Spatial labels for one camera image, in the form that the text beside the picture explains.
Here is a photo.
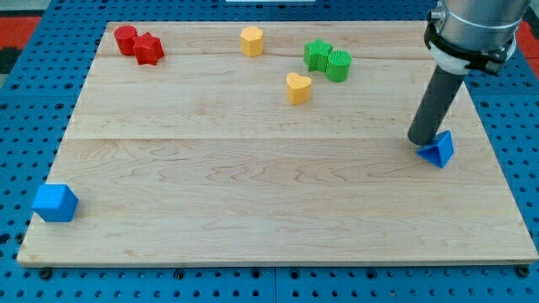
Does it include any blue triangle block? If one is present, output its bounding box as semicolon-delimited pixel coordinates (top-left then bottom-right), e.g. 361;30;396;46
416;130;454;168

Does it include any green cylinder block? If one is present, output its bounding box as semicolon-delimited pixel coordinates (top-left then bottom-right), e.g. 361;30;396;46
325;50;352;82

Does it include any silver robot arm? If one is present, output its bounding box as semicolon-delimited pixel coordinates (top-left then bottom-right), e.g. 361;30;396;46
424;0;531;75

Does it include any yellow heart block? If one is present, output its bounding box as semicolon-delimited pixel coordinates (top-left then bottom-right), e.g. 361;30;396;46
286;72;312;105

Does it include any blue cube block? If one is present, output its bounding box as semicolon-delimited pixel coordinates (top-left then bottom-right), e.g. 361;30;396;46
32;183;78;222

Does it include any wooden board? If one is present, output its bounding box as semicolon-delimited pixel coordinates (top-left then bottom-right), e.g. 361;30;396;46
17;21;538;268

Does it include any green star block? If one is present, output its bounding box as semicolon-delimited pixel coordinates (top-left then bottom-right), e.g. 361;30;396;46
303;39;333;72

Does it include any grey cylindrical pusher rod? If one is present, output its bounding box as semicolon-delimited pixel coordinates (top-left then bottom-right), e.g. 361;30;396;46
408;66;465;146

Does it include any red cylinder block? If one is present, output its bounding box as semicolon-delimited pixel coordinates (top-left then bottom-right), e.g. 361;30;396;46
114;25;138;56

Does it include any red star block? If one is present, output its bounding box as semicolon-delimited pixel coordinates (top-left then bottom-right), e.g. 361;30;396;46
133;32;164;66

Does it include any yellow hexagon block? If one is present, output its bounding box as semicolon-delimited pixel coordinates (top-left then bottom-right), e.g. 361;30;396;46
240;26;264;57

